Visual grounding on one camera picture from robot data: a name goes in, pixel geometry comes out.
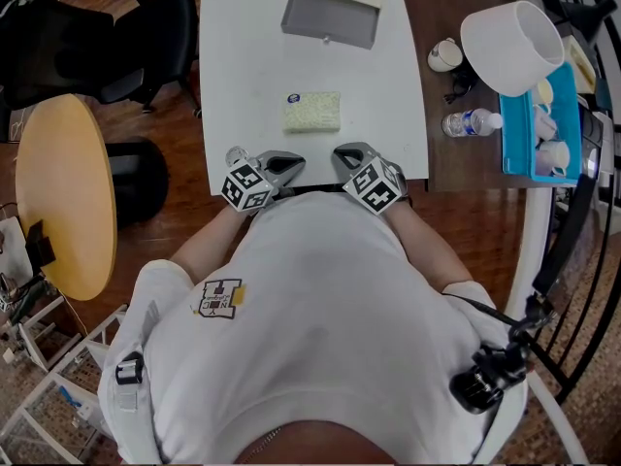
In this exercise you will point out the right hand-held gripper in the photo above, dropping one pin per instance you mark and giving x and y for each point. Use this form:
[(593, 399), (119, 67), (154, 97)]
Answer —
[(376, 187)]

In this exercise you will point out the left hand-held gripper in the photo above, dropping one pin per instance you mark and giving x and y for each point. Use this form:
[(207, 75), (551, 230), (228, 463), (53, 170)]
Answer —
[(247, 187)]

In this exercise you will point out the pale yellow sponge block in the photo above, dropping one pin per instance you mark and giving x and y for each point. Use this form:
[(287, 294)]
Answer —
[(313, 112)]

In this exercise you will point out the grey drawer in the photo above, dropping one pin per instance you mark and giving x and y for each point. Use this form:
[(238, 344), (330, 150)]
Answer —
[(330, 20)]

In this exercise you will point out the person's left forearm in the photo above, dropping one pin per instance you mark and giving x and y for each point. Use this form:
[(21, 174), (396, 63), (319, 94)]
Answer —
[(208, 245)]

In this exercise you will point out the person's right forearm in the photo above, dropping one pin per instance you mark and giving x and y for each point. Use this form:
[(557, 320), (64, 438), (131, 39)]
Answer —
[(427, 250)]

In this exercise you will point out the clear plastic water bottle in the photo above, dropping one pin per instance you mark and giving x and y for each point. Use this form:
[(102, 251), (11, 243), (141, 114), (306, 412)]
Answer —
[(468, 123)]

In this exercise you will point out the white gold-rimmed cup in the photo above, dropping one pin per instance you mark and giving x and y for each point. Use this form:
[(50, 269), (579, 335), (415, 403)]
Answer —
[(445, 56)]

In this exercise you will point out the person's white t-shirt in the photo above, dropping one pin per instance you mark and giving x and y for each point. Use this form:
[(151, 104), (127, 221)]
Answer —
[(315, 309)]

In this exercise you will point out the blue plastic bin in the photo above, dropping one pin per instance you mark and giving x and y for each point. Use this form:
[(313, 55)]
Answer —
[(516, 139)]

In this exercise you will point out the white lamp shade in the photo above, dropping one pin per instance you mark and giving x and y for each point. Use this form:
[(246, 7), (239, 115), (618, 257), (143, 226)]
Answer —
[(504, 46)]

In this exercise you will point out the cream cup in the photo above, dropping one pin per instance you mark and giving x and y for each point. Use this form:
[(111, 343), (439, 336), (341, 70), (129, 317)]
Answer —
[(544, 92)]

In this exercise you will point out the round yellow wooden table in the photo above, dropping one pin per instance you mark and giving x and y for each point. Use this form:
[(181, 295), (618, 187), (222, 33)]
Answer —
[(63, 197)]

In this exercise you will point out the black office chair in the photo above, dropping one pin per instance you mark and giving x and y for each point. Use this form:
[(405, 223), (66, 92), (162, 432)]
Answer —
[(73, 51)]

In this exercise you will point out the black appliance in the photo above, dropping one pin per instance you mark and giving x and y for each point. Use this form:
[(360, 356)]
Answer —
[(594, 134)]

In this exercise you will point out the beige box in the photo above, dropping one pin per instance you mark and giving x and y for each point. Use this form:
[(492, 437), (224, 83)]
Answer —
[(579, 63)]

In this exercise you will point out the small brown box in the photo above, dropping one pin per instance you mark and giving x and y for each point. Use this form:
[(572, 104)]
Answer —
[(40, 243)]

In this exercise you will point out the black desk lamp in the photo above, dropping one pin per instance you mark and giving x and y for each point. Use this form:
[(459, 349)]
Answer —
[(589, 15)]

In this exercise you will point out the person's neck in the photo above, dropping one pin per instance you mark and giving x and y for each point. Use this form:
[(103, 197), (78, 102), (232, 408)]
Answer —
[(315, 444)]

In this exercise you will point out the black metal bar chair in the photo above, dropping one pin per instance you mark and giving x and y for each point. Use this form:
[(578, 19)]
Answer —
[(548, 376)]

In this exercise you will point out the white metal rack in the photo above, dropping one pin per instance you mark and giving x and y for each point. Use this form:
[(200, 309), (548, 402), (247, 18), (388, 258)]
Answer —
[(58, 381)]

